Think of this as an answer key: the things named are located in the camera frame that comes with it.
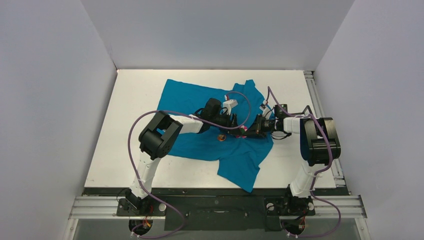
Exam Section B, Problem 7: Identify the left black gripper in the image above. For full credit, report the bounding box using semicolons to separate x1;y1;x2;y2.
210;111;242;137

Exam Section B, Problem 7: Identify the blue t-shirt garment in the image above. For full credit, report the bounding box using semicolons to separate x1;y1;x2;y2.
157;79;274;193

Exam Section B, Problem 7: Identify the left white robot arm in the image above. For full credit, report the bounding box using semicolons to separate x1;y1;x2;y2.
126;98;238;215

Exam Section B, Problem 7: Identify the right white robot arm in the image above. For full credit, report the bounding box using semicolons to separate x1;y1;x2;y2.
242;104;341;214

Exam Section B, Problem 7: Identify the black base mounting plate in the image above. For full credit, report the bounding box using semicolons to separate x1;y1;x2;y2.
82;187;349;232

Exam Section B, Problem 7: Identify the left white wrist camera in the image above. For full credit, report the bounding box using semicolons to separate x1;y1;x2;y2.
222;99;238;115

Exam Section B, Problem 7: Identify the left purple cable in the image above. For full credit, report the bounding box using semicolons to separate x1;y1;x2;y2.
127;91;252;240

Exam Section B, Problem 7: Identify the purple cable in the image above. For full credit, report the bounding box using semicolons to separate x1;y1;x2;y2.
266;86;341;239
127;91;252;240

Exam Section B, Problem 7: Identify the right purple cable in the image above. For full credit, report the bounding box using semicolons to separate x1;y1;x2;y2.
266;86;341;239

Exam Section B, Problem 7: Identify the aluminium side rail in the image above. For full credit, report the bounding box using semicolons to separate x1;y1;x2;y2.
303;70;346;187

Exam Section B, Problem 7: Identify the aluminium front rail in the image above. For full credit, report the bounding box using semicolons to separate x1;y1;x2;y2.
69;195;367;220

